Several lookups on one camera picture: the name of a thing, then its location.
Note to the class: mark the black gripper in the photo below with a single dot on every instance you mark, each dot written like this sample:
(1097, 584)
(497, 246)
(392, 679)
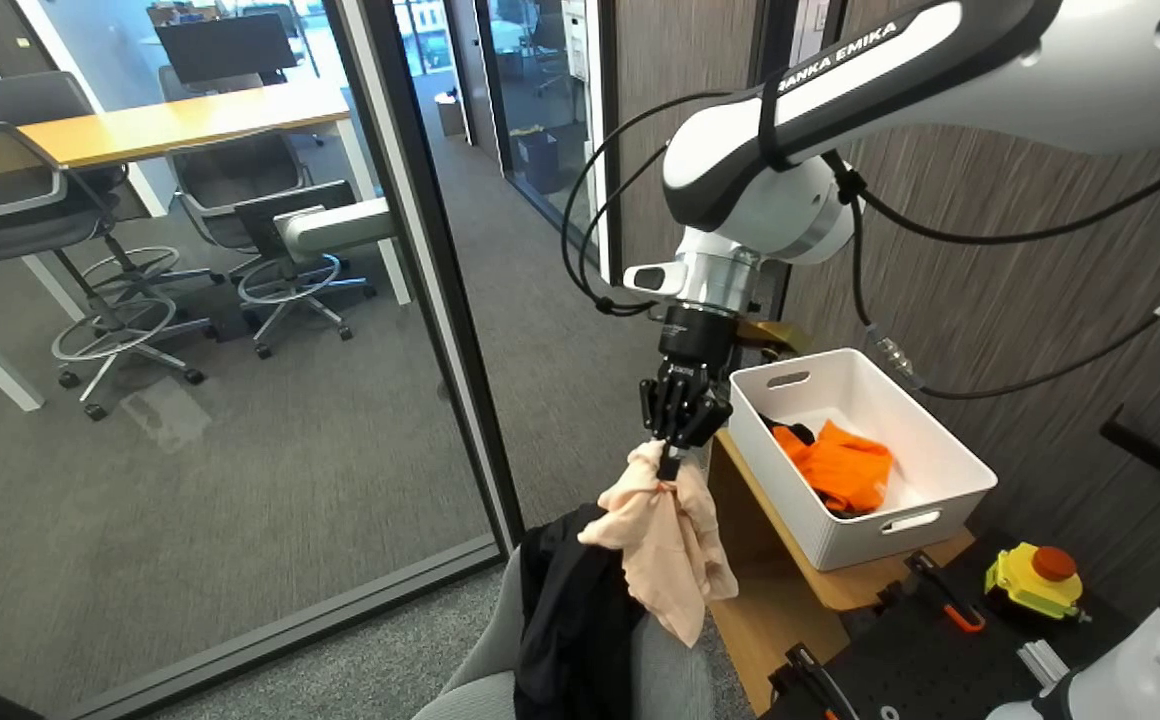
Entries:
(702, 340)

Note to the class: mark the peach shirt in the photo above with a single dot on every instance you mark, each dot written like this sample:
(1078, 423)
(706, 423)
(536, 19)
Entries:
(664, 546)

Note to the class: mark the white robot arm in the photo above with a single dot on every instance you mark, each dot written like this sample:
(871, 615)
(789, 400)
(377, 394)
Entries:
(872, 67)

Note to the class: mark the orange shirt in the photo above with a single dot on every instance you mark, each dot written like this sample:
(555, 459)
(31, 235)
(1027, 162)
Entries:
(846, 465)

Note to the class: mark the dark green dotted garment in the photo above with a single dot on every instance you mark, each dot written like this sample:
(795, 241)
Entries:
(795, 433)

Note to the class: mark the white plastic storage bin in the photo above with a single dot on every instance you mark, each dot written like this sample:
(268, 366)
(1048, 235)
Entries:
(846, 394)

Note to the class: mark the black jacket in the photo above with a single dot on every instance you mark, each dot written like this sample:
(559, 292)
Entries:
(582, 627)

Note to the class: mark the black clamp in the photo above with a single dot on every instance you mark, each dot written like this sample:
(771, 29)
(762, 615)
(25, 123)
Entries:
(805, 683)

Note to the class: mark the small waste bin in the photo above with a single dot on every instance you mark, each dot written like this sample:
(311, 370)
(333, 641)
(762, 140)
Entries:
(450, 116)

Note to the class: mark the yellow emergency stop button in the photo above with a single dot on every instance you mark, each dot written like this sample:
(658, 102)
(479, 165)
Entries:
(1027, 584)

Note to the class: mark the short aluminium profile piece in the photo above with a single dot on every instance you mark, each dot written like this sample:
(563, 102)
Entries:
(1047, 660)

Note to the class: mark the wooden top office desk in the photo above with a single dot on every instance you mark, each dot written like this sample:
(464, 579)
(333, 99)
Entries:
(181, 123)

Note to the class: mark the black computer monitor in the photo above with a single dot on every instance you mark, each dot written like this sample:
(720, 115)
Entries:
(226, 45)

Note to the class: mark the black glass partition frame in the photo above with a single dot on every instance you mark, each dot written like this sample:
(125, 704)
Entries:
(423, 266)

